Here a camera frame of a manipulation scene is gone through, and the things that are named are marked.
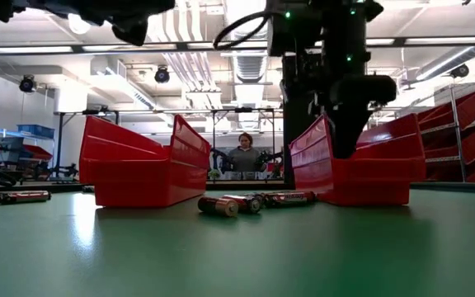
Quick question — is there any green table mat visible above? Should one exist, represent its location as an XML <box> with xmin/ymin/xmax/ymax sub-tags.
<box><xmin>0</xmin><ymin>187</ymin><xmax>475</xmax><ymax>297</ymax></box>

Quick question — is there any black cabinet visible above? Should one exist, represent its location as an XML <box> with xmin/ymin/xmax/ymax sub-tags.
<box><xmin>282</xmin><ymin>53</ymin><xmax>333</xmax><ymax>186</ymax></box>

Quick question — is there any black ceiling spotlight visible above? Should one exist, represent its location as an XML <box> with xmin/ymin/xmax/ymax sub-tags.
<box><xmin>153</xmin><ymin>65</ymin><xmax>172</xmax><ymax>85</ymax></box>
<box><xmin>18</xmin><ymin>74</ymin><xmax>37</xmax><ymax>94</ymax></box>
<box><xmin>449</xmin><ymin>64</ymin><xmax>471</xmax><ymax>80</ymax></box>

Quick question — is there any person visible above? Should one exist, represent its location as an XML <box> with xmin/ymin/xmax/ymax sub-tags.
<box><xmin>225</xmin><ymin>131</ymin><xmax>264</xmax><ymax>182</ymax></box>

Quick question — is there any small cylindrical battery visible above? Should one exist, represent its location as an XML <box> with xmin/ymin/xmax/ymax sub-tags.
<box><xmin>223</xmin><ymin>194</ymin><xmax>262</xmax><ymax>215</ymax></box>
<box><xmin>197</xmin><ymin>196</ymin><xmax>240</xmax><ymax>219</ymax></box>
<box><xmin>0</xmin><ymin>190</ymin><xmax>53</xmax><ymax>205</ymax></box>
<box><xmin>260</xmin><ymin>190</ymin><xmax>317</xmax><ymax>208</ymax></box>

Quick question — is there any chrome wire shelf rack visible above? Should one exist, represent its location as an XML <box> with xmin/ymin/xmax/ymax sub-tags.
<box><xmin>397</xmin><ymin>80</ymin><xmax>475</xmax><ymax>185</ymax></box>

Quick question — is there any black overhead beam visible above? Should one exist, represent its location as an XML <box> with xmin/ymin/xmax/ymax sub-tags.
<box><xmin>0</xmin><ymin>36</ymin><xmax>475</xmax><ymax>55</ymax></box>

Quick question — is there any red background bin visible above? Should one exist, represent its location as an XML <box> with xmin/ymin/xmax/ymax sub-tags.
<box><xmin>21</xmin><ymin>144</ymin><xmax>54</xmax><ymax>162</ymax></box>

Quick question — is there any grey equipment box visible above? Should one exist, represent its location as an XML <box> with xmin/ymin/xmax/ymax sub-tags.
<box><xmin>0</xmin><ymin>137</ymin><xmax>26</xmax><ymax>166</ymax></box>

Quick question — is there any black background workstation frame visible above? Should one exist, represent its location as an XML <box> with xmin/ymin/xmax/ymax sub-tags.
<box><xmin>54</xmin><ymin>107</ymin><xmax>285</xmax><ymax>182</ymax></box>

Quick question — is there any blue plastic crate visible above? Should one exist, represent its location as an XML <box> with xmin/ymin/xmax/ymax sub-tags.
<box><xmin>16</xmin><ymin>124</ymin><xmax>56</xmax><ymax>139</ymax></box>

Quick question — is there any red plastic bin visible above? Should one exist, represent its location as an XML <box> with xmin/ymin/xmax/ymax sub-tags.
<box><xmin>289</xmin><ymin>113</ymin><xmax>427</xmax><ymax>207</ymax></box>
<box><xmin>78</xmin><ymin>114</ymin><xmax>212</xmax><ymax>209</ymax></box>

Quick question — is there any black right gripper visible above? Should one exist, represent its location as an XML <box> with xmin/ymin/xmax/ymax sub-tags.
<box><xmin>268</xmin><ymin>0</ymin><xmax>398</xmax><ymax>160</ymax></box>

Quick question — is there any silver ventilation duct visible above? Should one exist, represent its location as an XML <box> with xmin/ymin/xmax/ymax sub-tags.
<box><xmin>223</xmin><ymin>0</ymin><xmax>282</xmax><ymax>83</ymax></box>

